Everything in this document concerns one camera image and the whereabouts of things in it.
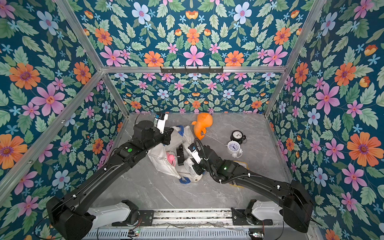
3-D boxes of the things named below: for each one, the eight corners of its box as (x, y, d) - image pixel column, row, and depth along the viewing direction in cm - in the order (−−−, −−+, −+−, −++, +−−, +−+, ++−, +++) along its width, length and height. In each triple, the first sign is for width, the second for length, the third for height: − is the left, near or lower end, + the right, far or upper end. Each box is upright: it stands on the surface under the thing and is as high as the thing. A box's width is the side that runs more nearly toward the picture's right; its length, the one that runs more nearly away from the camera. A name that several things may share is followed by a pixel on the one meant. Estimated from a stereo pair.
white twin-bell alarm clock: (227, 157, 98) (227, 155, 95) (225, 143, 105) (226, 140, 102) (241, 157, 97) (243, 155, 95) (239, 143, 105) (240, 140, 102)
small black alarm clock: (238, 146, 102) (239, 144, 99) (228, 136, 108) (229, 133, 105) (247, 141, 105) (248, 138, 102) (237, 131, 111) (238, 128, 108)
